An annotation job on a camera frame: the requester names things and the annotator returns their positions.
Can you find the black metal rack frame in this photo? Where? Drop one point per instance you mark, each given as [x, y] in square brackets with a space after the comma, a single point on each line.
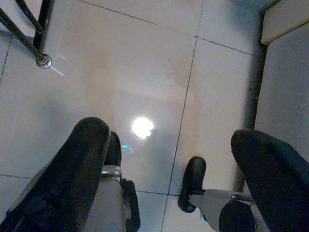
[41, 26]

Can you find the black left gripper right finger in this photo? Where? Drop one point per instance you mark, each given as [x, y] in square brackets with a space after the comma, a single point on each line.
[280, 183]

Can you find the white bed mattress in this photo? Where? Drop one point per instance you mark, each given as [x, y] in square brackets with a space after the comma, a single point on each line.
[285, 84]

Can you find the robot left leg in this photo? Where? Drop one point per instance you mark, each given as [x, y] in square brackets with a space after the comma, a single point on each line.
[108, 193]

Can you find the robot right leg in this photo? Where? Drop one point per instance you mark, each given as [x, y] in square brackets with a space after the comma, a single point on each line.
[210, 200]

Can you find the robot leg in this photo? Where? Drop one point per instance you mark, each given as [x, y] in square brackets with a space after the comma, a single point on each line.
[108, 193]
[210, 200]

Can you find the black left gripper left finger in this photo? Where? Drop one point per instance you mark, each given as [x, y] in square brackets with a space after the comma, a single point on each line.
[60, 188]

